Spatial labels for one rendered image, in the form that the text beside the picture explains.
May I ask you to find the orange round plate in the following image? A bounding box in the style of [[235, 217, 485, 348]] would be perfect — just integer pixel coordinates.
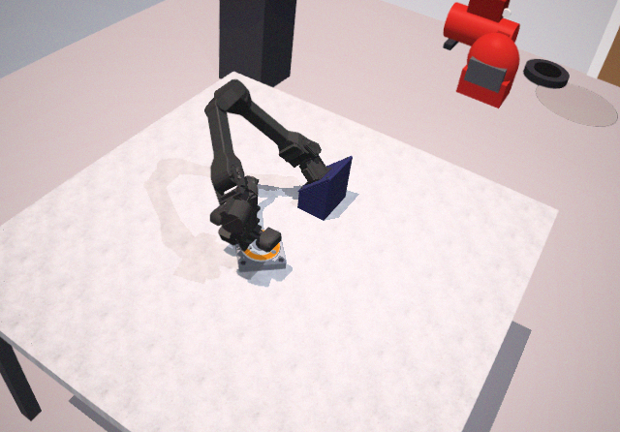
[[241, 243, 280, 262]]

